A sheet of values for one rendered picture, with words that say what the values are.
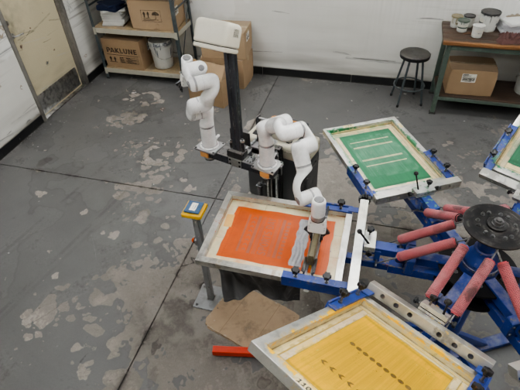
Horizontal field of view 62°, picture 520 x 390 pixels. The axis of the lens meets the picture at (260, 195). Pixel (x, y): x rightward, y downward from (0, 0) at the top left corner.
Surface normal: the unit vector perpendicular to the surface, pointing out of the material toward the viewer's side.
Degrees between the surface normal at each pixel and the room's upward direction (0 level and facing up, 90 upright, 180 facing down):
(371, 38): 90
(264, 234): 0
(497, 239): 0
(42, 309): 0
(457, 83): 90
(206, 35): 64
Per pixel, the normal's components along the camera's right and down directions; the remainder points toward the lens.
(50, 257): -0.04, -0.74
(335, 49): -0.26, 0.65
